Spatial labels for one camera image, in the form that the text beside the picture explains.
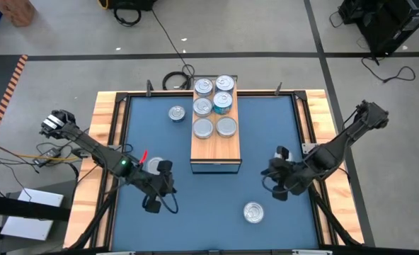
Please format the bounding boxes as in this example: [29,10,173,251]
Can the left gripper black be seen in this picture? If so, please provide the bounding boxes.
[134,159,178,215]

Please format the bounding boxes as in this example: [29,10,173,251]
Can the yellow floor cable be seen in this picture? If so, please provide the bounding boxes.
[0,143,81,162]

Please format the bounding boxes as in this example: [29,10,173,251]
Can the black power adapter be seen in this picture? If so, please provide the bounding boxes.
[32,147,62,167]

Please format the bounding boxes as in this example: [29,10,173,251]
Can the black floor equipment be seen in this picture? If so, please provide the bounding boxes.
[98,0,157,11]

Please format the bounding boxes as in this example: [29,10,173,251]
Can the black computer towers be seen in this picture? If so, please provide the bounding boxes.
[338,0,419,57]

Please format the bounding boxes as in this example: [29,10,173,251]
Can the white flat board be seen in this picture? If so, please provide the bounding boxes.
[0,187,65,242]

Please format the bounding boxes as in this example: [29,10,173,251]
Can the teal label yellowfin tuna can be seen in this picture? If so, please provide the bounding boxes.
[243,201,265,225]
[193,97,214,118]
[212,91,234,115]

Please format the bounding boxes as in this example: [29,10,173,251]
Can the wooden block platform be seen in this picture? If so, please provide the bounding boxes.
[189,74,243,175]

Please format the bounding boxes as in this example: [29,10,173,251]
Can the coiled black cable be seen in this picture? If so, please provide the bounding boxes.
[113,6,142,28]
[162,70,193,91]

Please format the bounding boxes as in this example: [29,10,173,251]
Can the black table frame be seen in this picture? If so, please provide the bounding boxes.
[62,89,368,255]

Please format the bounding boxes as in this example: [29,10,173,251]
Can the black flat bar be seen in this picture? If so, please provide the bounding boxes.
[0,193,72,222]

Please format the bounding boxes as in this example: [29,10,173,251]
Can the navy blue label tuna can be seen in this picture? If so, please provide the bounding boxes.
[168,105,187,123]
[193,77,214,98]
[214,74,236,95]

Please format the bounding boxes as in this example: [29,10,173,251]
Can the long black floor cable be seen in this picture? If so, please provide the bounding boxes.
[151,8,196,77]

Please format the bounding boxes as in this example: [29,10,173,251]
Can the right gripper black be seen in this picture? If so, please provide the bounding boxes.
[261,145,317,203]

